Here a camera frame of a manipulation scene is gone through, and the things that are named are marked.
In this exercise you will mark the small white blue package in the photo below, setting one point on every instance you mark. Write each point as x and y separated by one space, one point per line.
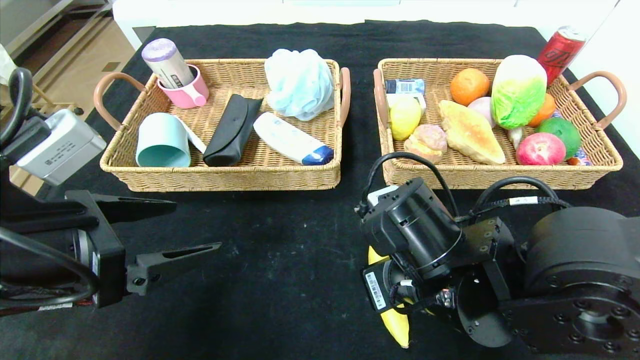
405 87

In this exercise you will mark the white bottle with blue cap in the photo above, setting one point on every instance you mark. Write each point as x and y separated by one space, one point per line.
284 136

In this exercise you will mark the yellow banana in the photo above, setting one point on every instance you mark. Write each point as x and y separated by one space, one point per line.
397 327

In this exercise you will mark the orange fruit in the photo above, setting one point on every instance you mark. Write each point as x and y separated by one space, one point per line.
545 110
470 87

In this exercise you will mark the white cloth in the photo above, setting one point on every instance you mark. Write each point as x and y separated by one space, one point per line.
6 62

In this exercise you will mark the blue red snack packet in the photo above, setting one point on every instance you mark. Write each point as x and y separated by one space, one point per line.
580 159

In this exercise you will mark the red apple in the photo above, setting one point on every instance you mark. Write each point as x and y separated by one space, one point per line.
540 150

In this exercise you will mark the pink plastic cup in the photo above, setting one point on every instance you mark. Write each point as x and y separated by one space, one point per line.
191 96

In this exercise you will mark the green round fruit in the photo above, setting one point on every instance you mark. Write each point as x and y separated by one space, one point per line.
560 132

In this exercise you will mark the purple eggplant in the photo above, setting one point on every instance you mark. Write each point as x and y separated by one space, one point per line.
515 137

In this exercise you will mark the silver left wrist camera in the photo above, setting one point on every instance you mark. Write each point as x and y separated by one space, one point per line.
60 147

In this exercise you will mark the golden bread loaf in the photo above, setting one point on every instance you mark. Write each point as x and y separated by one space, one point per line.
470 132

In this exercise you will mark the white green napa cabbage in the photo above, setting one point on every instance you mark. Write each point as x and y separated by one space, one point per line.
517 95

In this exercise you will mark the red soda can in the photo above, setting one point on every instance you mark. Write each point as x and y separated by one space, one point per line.
560 52

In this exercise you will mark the wooden platform with rails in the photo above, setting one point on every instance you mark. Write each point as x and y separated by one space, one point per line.
65 30

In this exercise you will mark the yellow lemon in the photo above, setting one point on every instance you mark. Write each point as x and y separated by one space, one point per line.
405 120

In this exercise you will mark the light blue bath pouf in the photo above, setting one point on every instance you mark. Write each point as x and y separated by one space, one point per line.
299 84

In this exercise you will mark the cream puff pastry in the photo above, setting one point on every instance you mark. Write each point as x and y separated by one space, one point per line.
425 142

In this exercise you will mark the black left camera bracket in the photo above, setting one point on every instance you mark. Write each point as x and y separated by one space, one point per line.
40 210

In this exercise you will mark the black glasses case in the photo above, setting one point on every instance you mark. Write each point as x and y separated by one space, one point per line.
229 134

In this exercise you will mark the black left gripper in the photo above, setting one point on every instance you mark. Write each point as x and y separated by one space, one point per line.
106 250

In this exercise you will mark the light blue mug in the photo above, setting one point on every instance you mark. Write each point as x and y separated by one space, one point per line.
160 137

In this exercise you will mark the grey tube with purple cap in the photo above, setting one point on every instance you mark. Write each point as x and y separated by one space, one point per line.
166 61

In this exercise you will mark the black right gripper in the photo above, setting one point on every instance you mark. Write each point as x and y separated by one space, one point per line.
376 288

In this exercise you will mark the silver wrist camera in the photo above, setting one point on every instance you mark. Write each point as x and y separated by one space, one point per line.
382 194
60 147

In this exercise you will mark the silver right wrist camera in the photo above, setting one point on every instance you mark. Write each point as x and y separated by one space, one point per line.
382 194

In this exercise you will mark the pale pink onion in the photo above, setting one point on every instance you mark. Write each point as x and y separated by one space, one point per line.
481 109

